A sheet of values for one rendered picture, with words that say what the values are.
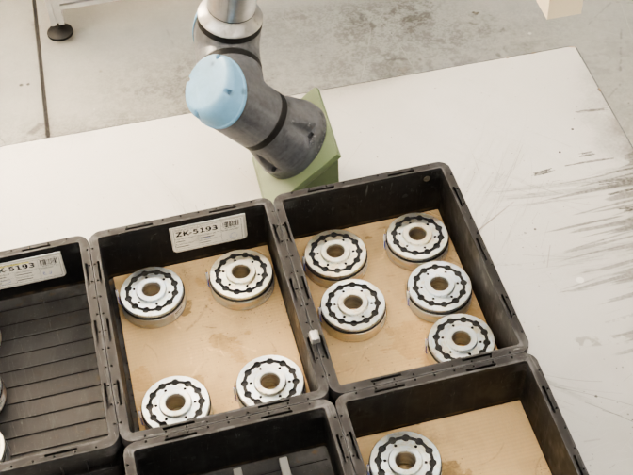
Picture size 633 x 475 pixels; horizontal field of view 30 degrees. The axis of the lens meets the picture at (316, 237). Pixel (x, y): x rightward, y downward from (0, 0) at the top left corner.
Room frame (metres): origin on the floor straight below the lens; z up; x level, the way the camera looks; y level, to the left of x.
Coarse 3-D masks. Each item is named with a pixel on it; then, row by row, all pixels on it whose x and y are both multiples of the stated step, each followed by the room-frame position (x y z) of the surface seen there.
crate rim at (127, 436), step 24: (192, 216) 1.27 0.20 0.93; (96, 240) 1.23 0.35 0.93; (96, 264) 1.18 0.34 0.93; (288, 264) 1.16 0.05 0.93; (96, 288) 1.14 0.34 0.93; (288, 288) 1.12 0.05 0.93; (312, 360) 0.98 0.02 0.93; (120, 384) 0.96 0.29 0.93; (120, 408) 0.92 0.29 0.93; (240, 408) 0.91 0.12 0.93; (264, 408) 0.90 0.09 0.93; (120, 432) 0.88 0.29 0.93; (144, 432) 0.88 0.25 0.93; (168, 432) 0.87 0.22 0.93
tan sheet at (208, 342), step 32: (192, 288) 1.21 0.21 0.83; (128, 320) 1.15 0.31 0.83; (192, 320) 1.14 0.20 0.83; (224, 320) 1.14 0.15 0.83; (256, 320) 1.13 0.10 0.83; (288, 320) 1.13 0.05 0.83; (128, 352) 1.08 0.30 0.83; (160, 352) 1.08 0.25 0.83; (192, 352) 1.08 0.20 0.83; (224, 352) 1.07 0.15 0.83; (256, 352) 1.07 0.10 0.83; (288, 352) 1.07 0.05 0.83; (224, 384) 1.02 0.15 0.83
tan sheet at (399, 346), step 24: (384, 264) 1.24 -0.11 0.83; (456, 264) 1.23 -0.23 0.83; (312, 288) 1.19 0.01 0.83; (384, 288) 1.18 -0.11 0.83; (408, 312) 1.13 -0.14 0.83; (480, 312) 1.13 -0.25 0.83; (384, 336) 1.09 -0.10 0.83; (408, 336) 1.09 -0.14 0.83; (336, 360) 1.05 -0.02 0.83; (360, 360) 1.05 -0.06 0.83; (384, 360) 1.04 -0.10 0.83; (408, 360) 1.04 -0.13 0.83
